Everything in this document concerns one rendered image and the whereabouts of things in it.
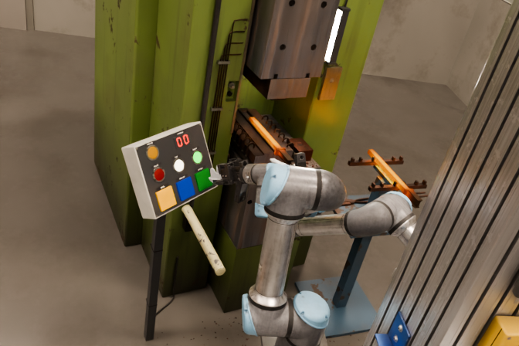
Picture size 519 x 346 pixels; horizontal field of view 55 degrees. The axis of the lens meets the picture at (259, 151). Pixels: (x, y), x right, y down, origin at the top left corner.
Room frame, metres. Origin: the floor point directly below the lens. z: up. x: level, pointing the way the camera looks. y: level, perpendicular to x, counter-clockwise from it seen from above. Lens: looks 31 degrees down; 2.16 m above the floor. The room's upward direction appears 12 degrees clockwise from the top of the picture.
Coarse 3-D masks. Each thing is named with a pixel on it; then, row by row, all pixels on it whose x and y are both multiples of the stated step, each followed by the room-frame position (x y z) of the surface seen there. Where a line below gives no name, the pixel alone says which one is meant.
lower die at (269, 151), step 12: (240, 108) 2.36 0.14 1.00; (240, 120) 2.24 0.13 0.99; (264, 120) 2.29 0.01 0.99; (240, 132) 2.14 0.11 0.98; (252, 132) 2.15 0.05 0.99; (240, 144) 2.08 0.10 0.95; (252, 144) 2.05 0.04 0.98; (264, 144) 2.05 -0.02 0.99; (252, 156) 1.97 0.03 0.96; (264, 156) 1.97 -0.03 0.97; (276, 156) 2.01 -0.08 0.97
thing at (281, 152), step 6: (252, 120) 2.24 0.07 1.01; (258, 126) 2.19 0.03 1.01; (264, 132) 2.14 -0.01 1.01; (270, 138) 2.09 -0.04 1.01; (276, 144) 2.05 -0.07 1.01; (276, 150) 1.99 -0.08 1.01; (282, 150) 2.00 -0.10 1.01; (282, 156) 1.98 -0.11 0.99; (288, 156) 1.96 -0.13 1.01; (288, 162) 1.93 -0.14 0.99
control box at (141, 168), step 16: (176, 128) 1.71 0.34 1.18; (192, 128) 1.72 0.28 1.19; (144, 144) 1.52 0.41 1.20; (160, 144) 1.57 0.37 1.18; (176, 144) 1.62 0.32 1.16; (192, 144) 1.68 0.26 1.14; (128, 160) 1.49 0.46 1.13; (144, 160) 1.49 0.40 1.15; (160, 160) 1.54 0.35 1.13; (176, 160) 1.59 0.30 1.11; (192, 160) 1.65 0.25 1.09; (208, 160) 1.71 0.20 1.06; (144, 176) 1.46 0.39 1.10; (176, 176) 1.56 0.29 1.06; (192, 176) 1.61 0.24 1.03; (144, 192) 1.44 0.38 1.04; (176, 192) 1.52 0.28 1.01; (144, 208) 1.44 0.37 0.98; (176, 208) 1.49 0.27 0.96
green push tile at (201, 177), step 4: (208, 168) 1.68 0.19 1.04; (200, 172) 1.64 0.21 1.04; (204, 172) 1.66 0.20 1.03; (208, 172) 1.67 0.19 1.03; (196, 176) 1.62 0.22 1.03; (200, 176) 1.63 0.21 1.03; (204, 176) 1.65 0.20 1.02; (208, 176) 1.66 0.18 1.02; (196, 180) 1.62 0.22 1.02; (200, 180) 1.63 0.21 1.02; (204, 180) 1.64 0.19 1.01; (208, 180) 1.66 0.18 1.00; (200, 184) 1.62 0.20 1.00; (204, 184) 1.63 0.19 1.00; (208, 184) 1.65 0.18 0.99; (200, 188) 1.61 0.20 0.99; (204, 188) 1.62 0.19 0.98
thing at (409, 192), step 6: (372, 150) 2.26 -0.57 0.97; (372, 156) 2.22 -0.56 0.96; (378, 156) 2.21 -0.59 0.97; (378, 162) 2.16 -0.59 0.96; (384, 162) 2.16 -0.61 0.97; (384, 168) 2.11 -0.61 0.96; (390, 168) 2.11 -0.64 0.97; (390, 174) 2.06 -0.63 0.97; (396, 180) 2.02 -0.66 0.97; (402, 186) 1.97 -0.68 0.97; (408, 192) 1.94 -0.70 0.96; (414, 192) 1.92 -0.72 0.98; (414, 198) 1.89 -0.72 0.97; (420, 198) 1.88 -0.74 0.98; (414, 204) 1.88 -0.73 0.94
